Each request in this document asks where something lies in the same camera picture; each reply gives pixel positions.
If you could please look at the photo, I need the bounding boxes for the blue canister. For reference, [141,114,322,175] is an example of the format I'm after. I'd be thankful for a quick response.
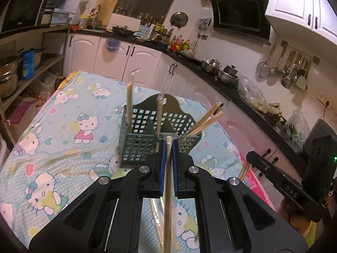
[21,49,34,81]

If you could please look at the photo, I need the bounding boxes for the hanging strainer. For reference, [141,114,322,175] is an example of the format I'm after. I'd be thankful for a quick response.
[255,42,277,79]

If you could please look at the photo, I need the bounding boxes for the green plastic utensil caddy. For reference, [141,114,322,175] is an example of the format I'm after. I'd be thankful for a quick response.
[118,94,202,166]

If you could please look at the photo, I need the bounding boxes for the white lower cabinets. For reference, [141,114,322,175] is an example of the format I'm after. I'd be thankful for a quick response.
[64,30,305,181]

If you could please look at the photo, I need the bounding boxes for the wooden cutting board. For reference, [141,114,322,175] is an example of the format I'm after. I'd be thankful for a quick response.
[94,0,118,28]

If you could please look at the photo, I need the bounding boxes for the steel pot on counter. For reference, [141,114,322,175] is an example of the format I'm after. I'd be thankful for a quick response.
[201,59,239,87]

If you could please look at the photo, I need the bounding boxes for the right hand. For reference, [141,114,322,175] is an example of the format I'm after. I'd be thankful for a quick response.
[277,198,312,238]

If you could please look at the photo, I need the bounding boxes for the white upper cabinet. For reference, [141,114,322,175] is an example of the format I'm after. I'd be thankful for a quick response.
[265,0,336,43]

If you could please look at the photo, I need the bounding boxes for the hanging pot lid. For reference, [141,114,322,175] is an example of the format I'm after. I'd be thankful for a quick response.
[170,11,189,29]

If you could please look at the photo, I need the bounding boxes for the black wok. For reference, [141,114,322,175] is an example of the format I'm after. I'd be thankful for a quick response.
[112,26,135,38]

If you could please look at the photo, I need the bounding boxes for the hello kitty tablecloth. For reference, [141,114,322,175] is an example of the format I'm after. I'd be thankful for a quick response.
[1,71,243,252]

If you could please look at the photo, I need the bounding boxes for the black countertop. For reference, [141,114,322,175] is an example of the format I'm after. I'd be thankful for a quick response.
[70,29,303,158]

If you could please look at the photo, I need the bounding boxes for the green sleeve forearm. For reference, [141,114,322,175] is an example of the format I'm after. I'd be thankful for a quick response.
[299,222,316,248]

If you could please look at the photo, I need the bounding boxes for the black microwave oven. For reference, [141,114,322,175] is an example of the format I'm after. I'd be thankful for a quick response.
[1,0,53,33]

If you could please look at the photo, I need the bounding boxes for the black range hood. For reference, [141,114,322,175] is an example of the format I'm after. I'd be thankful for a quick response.
[210,0,271,46]

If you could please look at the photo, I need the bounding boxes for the stacked steel pots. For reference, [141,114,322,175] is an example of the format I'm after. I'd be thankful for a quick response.
[0,55,21,99]

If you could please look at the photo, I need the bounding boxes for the plastic bag of food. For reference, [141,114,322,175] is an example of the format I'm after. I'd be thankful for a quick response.
[238,75,269,114]

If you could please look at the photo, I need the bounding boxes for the oil bottles group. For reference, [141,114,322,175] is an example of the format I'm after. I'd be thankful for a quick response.
[167,35,190,51]

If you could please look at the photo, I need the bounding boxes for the hanging ladle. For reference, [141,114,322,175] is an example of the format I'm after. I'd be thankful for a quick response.
[268,46,288,77]

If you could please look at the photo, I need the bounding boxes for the blue knife block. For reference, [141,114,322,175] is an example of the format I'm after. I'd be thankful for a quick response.
[135,24,155,39]

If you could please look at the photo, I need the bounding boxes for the chopstick pair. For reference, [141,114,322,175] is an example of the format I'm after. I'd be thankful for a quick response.
[185,102,223,136]
[238,161,250,181]
[149,198,179,252]
[126,82,133,133]
[163,136,173,253]
[156,93,165,134]

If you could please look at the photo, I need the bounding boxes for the wooden shelf rack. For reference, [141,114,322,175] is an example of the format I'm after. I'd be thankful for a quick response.
[1,25,70,149]

